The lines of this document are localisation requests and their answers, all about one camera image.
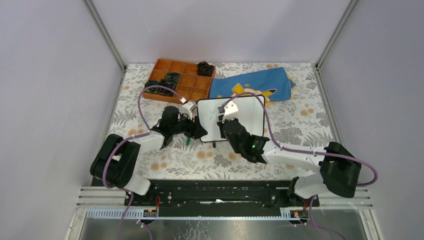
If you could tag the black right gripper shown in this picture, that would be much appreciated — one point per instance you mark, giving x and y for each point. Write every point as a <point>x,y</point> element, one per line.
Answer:
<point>220,122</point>

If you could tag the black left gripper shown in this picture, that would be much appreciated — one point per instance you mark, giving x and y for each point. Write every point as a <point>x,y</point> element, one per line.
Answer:
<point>196,130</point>

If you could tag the black framed whiteboard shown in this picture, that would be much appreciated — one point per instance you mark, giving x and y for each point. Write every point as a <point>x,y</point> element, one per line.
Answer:
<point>250,115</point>

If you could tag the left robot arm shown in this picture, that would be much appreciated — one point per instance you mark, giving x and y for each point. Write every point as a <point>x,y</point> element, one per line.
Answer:
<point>115,162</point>

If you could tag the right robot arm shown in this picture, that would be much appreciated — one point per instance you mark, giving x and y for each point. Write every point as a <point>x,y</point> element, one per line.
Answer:
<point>332,173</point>

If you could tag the wooden compartment tray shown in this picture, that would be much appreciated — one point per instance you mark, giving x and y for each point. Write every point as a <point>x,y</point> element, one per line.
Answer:
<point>172,79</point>

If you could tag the floral tablecloth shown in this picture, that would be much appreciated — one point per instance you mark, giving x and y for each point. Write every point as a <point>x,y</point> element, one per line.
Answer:
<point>302,120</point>

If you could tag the blue cartoon cloth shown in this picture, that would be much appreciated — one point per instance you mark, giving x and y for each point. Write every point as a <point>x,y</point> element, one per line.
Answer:
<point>274,84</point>

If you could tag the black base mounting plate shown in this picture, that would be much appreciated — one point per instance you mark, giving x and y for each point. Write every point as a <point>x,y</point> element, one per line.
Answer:
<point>219,198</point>

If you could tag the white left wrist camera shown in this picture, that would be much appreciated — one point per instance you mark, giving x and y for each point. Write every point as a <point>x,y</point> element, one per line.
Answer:
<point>188,108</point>

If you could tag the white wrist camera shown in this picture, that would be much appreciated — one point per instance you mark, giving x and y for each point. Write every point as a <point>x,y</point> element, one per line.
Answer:
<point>188,108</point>
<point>227,112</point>

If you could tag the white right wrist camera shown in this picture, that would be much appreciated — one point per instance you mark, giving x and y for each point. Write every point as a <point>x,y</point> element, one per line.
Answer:
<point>227,112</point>

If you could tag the slotted cable duct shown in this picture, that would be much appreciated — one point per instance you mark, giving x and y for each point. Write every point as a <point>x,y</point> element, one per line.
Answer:
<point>102,197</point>

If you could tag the left aluminium frame post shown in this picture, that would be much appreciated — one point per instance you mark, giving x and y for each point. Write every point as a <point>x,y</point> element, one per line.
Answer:
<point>92,10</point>

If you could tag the aluminium frame post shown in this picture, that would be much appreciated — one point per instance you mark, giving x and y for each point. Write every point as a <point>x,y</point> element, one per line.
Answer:
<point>92,10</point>
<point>337,31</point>

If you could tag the right aluminium frame post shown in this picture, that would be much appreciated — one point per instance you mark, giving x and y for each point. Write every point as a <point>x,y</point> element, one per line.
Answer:
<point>337,31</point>

